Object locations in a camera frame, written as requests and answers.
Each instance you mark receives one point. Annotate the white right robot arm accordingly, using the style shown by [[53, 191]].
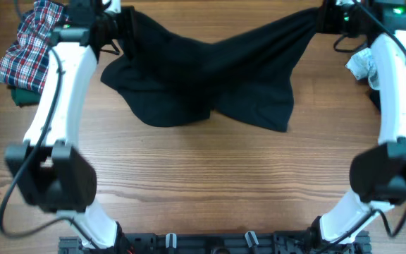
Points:
[[377, 176]]

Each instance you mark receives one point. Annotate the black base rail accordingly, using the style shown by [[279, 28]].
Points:
[[276, 242]]

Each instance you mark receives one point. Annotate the light blue striped shirt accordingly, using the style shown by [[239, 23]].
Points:
[[362, 66]]

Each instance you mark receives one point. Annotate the black t-shirt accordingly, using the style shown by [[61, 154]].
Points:
[[172, 80]]

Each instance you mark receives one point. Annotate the green folded garment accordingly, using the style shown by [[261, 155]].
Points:
[[22, 98]]

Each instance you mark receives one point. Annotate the plaid folded shirt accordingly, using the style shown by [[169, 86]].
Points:
[[25, 63]]

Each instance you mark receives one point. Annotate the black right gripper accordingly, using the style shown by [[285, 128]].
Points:
[[325, 21]]

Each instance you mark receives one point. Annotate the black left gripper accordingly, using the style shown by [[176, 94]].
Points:
[[119, 37]]

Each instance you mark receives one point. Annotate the dark navy garment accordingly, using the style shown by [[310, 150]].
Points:
[[374, 96]]

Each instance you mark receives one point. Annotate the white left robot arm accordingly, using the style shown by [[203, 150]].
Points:
[[47, 167]]

